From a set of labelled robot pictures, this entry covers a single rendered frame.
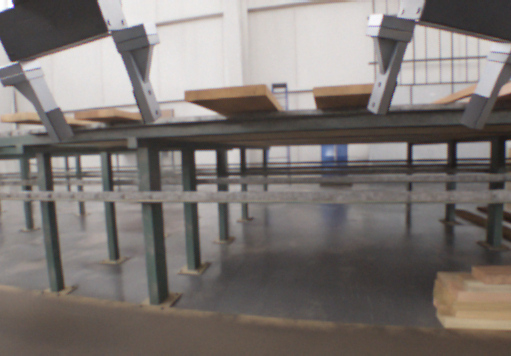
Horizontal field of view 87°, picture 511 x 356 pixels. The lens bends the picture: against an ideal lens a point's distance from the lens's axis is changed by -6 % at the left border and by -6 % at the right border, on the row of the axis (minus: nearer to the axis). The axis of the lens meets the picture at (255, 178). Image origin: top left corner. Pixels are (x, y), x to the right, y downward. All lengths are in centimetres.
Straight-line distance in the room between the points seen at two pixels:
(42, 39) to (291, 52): 725
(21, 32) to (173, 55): 804
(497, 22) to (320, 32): 730
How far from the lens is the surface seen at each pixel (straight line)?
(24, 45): 41
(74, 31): 37
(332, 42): 757
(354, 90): 84
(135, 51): 36
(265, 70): 748
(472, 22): 39
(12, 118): 136
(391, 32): 35
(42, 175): 175
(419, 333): 134
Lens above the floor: 70
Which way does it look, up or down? 5 degrees down
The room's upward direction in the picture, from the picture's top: 2 degrees counter-clockwise
